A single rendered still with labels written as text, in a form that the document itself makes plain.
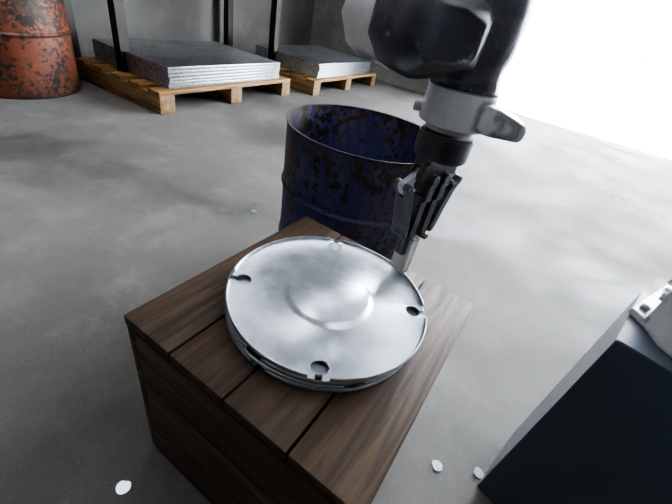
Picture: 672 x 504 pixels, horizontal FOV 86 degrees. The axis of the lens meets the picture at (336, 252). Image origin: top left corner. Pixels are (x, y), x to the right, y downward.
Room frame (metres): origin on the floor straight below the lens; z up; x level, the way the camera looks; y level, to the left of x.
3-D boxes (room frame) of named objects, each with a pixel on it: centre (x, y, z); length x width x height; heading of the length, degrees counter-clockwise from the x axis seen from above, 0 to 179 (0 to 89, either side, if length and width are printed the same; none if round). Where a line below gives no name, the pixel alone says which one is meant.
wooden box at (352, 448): (0.40, 0.00, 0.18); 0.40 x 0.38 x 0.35; 154
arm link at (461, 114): (0.51, -0.14, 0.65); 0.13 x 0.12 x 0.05; 43
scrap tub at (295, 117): (0.94, -0.01, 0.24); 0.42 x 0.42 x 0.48
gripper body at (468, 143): (0.51, -0.11, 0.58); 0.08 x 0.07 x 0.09; 133
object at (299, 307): (0.40, 0.00, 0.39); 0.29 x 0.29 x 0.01
